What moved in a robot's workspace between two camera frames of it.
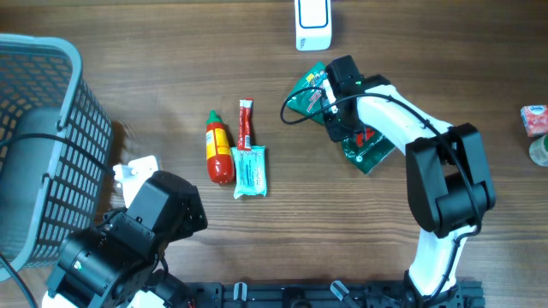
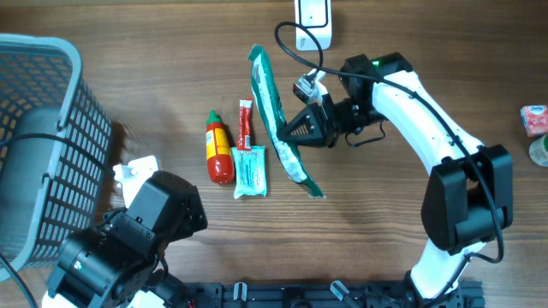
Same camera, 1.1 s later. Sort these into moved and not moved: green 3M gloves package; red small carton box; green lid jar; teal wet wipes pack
Moved: green 3M gloves package
Not moved: green lid jar; teal wet wipes pack; red small carton box
